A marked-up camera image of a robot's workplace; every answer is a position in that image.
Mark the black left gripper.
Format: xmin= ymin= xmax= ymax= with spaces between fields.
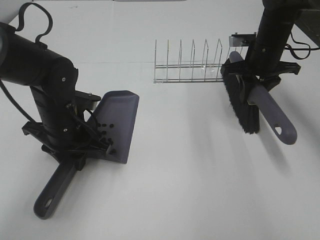
xmin=22 ymin=121 xmax=113 ymax=171

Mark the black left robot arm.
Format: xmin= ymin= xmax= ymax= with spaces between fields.
xmin=0 ymin=23 xmax=110 ymax=158

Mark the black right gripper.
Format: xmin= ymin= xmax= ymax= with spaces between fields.
xmin=220 ymin=58 xmax=301 ymax=105

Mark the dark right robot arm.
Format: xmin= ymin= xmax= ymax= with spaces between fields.
xmin=221 ymin=0 xmax=320 ymax=106

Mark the purple hand brush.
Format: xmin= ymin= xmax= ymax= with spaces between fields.
xmin=220 ymin=51 xmax=298 ymax=145

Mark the pile of coffee beans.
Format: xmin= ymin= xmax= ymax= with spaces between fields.
xmin=97 ymin=122 xmax=117 ymax=155

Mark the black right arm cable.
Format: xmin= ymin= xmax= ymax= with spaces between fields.
xmin=284 ymin=22 xmax=320 ymax=61

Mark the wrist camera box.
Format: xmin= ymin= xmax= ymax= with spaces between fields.
xmin=228 ymin=32 xmax=257 ymax=48
xmin=75 ymin=90 xmax=101 ymax=111

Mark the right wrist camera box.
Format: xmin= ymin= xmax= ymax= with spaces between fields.
xmin=228 ymin=32 xmax=257 ymax=48

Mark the purple plastic dustpan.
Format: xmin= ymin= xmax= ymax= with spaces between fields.
xmin=33 ymin=90 xmax=140 ymax=220

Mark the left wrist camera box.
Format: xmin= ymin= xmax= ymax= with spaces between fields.
xmin=75 ymin=90 xmax=101 ymax=111

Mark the wire dish rack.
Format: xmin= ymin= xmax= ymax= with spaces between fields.
xmin=152 ymin=37 xmax=248 ymax=84

